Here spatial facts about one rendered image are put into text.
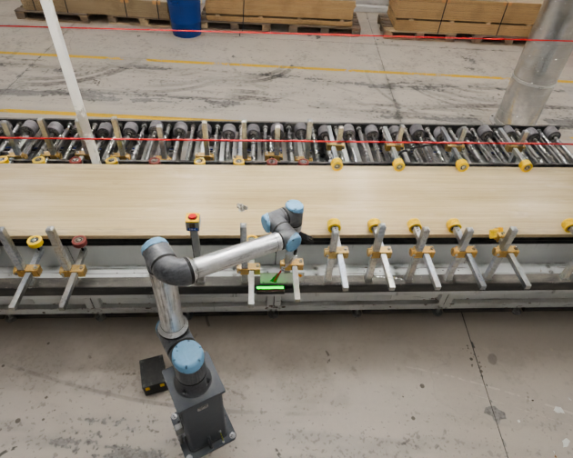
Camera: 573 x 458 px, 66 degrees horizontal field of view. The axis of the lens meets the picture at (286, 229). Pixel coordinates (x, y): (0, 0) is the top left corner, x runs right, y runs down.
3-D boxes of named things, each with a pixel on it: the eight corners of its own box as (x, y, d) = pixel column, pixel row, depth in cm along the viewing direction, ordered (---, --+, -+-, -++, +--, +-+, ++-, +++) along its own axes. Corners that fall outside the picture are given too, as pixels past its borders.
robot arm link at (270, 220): (271, 225, 204) (293, 216, 209) (258, 211, 211) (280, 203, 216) (270, 240, 210) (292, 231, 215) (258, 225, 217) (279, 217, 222)
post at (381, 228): (370, 283, 270) (387, 226, 237) (365, 283, 270) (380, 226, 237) (369, 278, 273) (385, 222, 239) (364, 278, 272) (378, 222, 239)
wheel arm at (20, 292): (16, 312, 233) (14, 307, 230) (10, 312, 233) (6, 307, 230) (45, 252, 264) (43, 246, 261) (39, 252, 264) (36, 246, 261)
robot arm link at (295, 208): (280, 201, 215) (297, 194, 219) (279, 220, 224) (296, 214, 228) (291, 213, 209) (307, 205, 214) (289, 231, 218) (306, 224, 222)
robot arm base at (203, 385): (216, 387, 227) (216, 378, 220) (181, 404, 220) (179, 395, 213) (204, 358, 239) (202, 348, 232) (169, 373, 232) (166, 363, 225)
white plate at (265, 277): (303, 283, 266) (304, 273, 259) (260, 283, 264) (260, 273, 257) (303, 283, 266) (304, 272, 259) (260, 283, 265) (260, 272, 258)
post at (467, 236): (448, 285, 276) (475, 230, 242) (443, 285, 275) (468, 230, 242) (447, 281, 278) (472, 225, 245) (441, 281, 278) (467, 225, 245)
